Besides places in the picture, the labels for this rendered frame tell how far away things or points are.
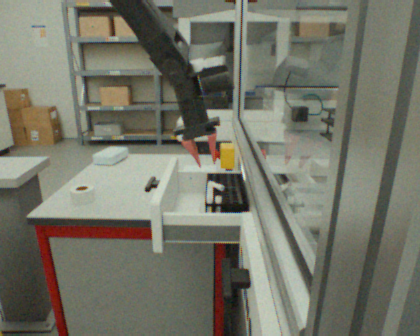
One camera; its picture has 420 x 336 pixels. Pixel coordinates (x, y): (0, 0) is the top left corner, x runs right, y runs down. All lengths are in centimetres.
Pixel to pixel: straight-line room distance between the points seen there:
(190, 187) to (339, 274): 67
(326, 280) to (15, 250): 144
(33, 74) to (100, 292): 472
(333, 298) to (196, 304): 87
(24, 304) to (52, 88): 412
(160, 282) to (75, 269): 27
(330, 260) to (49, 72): 530
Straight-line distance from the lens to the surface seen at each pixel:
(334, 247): 18
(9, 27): 566
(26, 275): 161
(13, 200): 143
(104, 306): 111
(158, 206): 56
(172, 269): 96
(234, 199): 63
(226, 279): 40
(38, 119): 514
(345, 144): 17
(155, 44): 58
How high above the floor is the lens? 117
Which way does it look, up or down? 18 degrees down
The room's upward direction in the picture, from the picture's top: straight up
